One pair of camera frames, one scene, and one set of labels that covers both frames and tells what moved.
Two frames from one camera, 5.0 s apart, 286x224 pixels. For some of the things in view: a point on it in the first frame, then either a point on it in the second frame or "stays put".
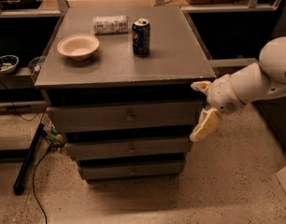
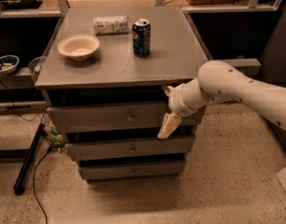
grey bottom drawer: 115,170 stays put
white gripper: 221,94 → 177,100
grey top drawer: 127,117 stays put
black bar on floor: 27,164 stays put
